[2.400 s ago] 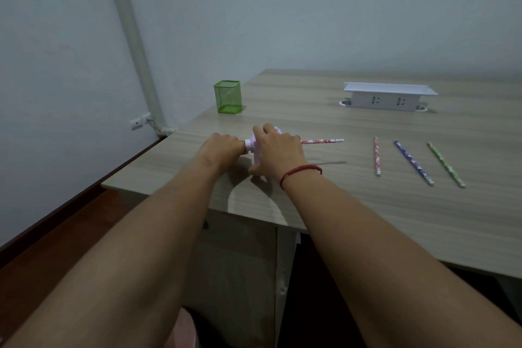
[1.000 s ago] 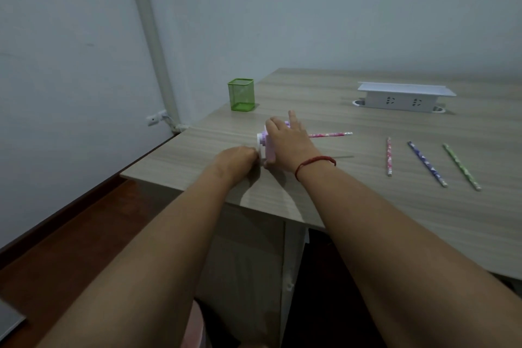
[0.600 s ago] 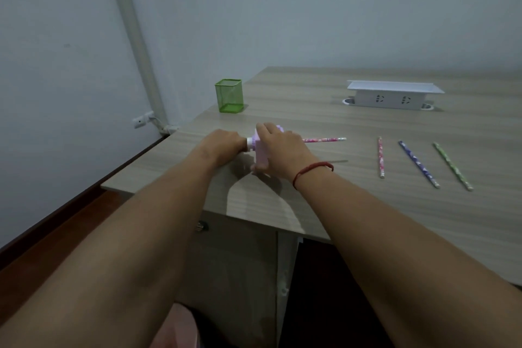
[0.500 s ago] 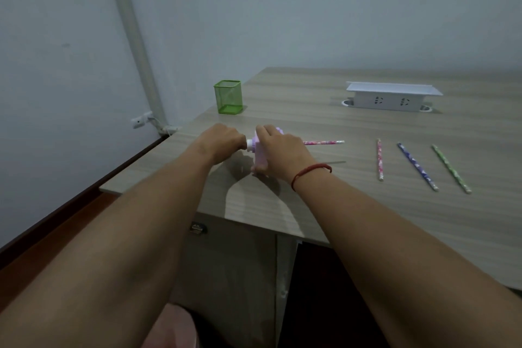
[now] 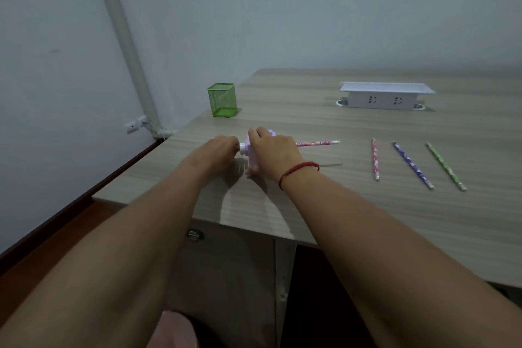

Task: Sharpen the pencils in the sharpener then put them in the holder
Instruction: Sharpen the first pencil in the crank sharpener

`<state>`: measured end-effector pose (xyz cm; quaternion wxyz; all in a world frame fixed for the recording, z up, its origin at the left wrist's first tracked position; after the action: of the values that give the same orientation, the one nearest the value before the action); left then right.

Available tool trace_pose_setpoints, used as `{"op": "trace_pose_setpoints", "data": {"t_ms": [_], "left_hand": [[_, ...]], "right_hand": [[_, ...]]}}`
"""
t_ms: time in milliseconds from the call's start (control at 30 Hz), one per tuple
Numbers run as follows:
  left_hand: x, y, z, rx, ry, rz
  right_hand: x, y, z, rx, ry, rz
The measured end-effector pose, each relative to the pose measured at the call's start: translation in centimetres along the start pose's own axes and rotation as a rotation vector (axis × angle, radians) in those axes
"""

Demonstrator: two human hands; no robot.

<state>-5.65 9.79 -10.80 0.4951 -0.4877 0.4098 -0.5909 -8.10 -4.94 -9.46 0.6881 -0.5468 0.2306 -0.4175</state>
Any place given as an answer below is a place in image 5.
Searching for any person's right hand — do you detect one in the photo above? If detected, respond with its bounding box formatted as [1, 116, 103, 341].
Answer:
[246, 127, 311, 178]

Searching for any person's left hand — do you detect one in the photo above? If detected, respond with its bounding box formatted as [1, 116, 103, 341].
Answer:
[197, 135, 241, 175]

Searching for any purple pencil sharpener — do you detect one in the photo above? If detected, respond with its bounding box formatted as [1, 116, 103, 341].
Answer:
[239, 128, 276, 175]

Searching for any person's left forearm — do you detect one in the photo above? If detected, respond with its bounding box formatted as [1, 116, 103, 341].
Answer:
[0, 156, 223, 348]

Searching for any person's right forearm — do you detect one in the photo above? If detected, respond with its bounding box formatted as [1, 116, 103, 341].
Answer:
[279, 166, 522, 348]

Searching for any green mesh pen holder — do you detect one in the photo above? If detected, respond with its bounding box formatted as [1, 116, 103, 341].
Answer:
[207, 83, 238, 118]

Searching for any white pipe clamp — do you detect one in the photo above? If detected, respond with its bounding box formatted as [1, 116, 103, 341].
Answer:
[124, 115, 176, 140]

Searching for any pink floral pencil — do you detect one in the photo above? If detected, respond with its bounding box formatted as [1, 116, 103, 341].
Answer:
[371, 138, 381, 181]

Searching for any wooden desk cabinet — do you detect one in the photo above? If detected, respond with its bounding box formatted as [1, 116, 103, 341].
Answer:
[165, 219, 298, 348]

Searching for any white desk socket box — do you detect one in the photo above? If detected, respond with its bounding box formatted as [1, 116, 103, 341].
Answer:
[335, 82, 436, 111]

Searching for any purple patterned pencil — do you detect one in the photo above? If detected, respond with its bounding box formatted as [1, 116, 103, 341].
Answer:
[392, 141, 435, 190]

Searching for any green patterned pencil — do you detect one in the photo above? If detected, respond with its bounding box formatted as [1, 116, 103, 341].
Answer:
[426, 142, 467, 192]

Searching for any person's leg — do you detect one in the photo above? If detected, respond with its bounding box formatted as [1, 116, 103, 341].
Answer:
[145, 310, 200, 348]

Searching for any red string bracelet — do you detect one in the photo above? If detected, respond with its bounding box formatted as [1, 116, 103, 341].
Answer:
[278, 162, 320, 192]

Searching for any white wall pipe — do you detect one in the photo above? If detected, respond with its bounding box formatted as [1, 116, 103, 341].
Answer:
[87, 0, 164, 132]

